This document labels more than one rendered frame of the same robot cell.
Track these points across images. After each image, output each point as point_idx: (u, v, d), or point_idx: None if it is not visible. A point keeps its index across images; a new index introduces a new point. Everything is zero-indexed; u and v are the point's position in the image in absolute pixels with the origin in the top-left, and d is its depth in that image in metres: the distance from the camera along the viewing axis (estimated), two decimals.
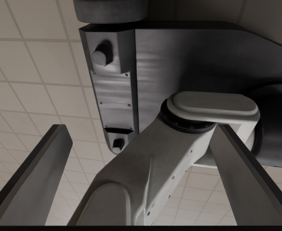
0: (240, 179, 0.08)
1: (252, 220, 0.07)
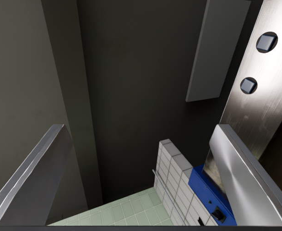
0: (240, 179, 0.08)
1: (252, 220, 0.07)
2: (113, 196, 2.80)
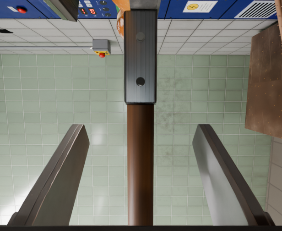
0: (215, 179, 0.08)
1: (225, 220, 0.07)
2: None
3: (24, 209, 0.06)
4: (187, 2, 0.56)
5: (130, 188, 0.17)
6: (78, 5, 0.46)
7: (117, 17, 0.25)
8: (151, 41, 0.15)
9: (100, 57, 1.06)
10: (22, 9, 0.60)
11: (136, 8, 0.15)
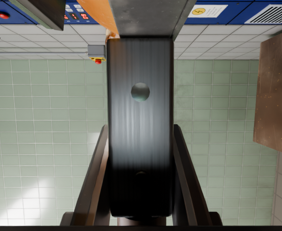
0: (174, 179, 0.08)
1: (178, 220, 0.07)
2: None
3: (81, 209, 0.06)
4: (193, 6, 0.49)
5: None
6: (64, 11, 0.38)
7: (105, 34, 0.17)
8: (162, 100, 0.07)
9: (96, 63, 0.99)
10: (4, 14, 0.53)
11: (132, 35, 0.07)
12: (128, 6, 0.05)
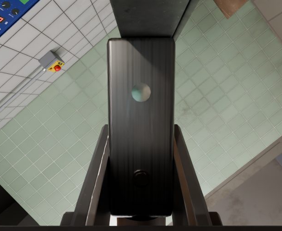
0: (173, 179, 0.08)
1: (177, 220, 0.07)
2: None
3: (82, 209, 0.06)
4: None
5: None
6: None
7: None
8: (163, 100, 0.07)
9: (57, 71, 1.00)
10: None
11: (132, 35, 0.07)
12: (130, 6, 0.05)
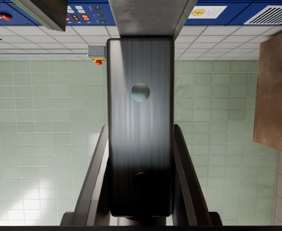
0: (174, 179, 0.08)
1: (178, 220, 0.07)
2: None
3: (82, 209, 0.06)
4: (193, 7, 0.49)
5: None
6: (66, 12, 0.39)
7: None
8: (163, 100, 0.07)
9: (96, 64, 0.99)
10: (6, 16, 0.53)
11: (132, 35, 0.07)
12: (129, 6, 0.05)
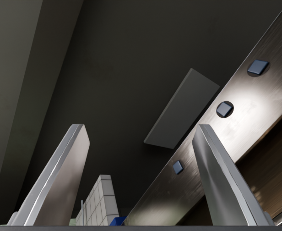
0: (215, 179, 0.08)
1: (225, 220, 0.07)
2: None
3: (25, 209, 0.06)
4: None
5: None
6: None
7: None
8: None
9: None
10: None
11: None
12: None
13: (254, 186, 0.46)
